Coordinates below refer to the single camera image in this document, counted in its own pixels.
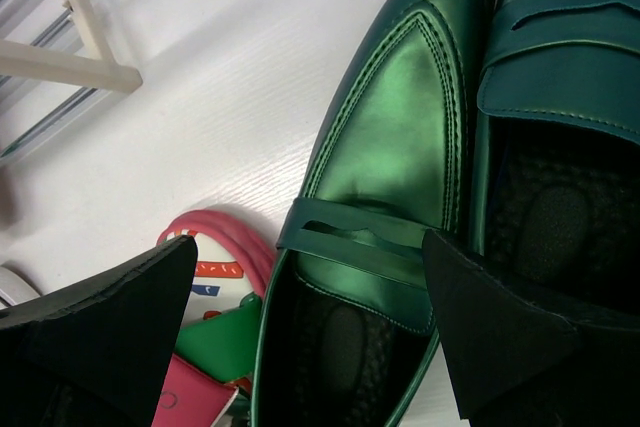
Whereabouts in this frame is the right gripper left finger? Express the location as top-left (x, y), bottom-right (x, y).
top-left (1, 236), bottom-right (197, 426)

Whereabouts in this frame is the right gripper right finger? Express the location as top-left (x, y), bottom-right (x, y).
top-left (423, 230), bottom-right (639, 426)

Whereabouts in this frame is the green metallic loafer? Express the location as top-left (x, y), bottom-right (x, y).
top-left (250, 0), bottom-right (490, 426)
top-left (470, 0), bottom-right (639, 310)

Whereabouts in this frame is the cream shoe shelf with rods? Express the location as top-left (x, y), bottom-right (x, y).
top-left (1, 0), bottom-right (143, 164)

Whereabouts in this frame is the right pink kids sandal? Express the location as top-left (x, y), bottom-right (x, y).
top-left (153, 209), bottom-right (275, 426)

